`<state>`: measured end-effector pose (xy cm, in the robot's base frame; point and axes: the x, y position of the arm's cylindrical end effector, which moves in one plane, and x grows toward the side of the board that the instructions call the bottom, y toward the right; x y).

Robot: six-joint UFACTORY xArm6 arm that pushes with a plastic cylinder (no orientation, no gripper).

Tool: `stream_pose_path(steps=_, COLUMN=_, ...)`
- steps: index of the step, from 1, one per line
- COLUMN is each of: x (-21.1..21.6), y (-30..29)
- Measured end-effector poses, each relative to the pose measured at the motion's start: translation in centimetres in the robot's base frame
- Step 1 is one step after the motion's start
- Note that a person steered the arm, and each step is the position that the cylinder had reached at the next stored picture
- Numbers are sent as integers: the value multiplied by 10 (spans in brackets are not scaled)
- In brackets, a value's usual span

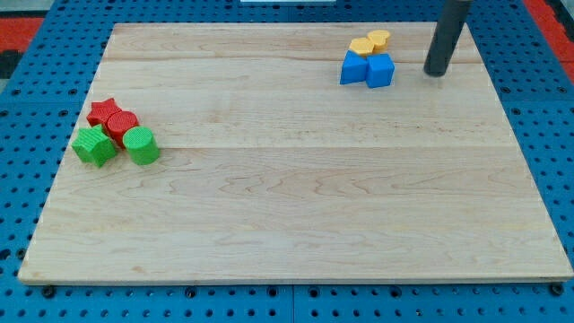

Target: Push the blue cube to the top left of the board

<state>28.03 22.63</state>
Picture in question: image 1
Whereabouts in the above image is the light wooden board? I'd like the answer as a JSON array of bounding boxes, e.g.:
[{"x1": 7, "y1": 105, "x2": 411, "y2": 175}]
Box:
[{"x1": 18, "y1": 22, "x2": 573, "y2": 286}]

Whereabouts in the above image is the blue cube block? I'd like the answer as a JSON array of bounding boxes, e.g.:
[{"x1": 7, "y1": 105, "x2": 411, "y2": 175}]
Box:
[{"x1": 366, "y1": 53, "x2": 395, "y2": 88}]

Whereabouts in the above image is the blue wedge block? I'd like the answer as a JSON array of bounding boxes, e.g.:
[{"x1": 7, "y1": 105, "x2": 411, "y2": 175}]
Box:
[{"x1": 340, "y1": 50, "x2": 368, "y2": 85}]

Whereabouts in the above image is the yellow hexagon block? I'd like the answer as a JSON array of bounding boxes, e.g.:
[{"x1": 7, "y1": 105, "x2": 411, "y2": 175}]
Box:
[{"x1": 349, "y1": 37, "x2": 375, "y2": 57}]

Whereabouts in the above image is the green cylinder block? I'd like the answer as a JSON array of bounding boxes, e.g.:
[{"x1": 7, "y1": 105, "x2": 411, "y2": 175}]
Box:
[{"x1": 123, "y1": 126, "x2": 160, "y2": 165}]

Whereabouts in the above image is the yellow round block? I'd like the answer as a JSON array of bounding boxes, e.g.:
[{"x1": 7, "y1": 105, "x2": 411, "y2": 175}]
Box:
[{"x1": 367, "y1": 30, "x2": 391, "y2": 54}]

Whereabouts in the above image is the red cylinder block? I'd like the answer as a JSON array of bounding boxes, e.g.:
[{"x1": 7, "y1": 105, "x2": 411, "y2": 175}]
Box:
[{"x1": 106, "y1": 110, "x2": 139, "y2": 149}]

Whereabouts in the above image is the green star block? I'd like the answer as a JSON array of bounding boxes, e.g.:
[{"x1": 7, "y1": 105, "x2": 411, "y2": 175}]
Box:
[{"x1": 72, "y1": 124, "x2": 117, "y2": 167}]

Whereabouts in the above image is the red star block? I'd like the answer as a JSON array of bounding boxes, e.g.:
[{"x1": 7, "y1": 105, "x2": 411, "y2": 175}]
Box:
[{"x1": 86, "y1": 98, "x2": 121, "y2": 127}]

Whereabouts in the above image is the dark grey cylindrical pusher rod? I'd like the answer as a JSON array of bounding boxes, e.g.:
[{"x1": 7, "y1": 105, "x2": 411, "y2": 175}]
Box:
[{"x1": 423, "y1": 0, "x2": 473, "y2": 77}]

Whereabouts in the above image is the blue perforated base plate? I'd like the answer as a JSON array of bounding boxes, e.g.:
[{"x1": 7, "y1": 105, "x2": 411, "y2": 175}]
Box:
[{"x1": 1, "y1": 0, "x2": 573, "y2": 322}]

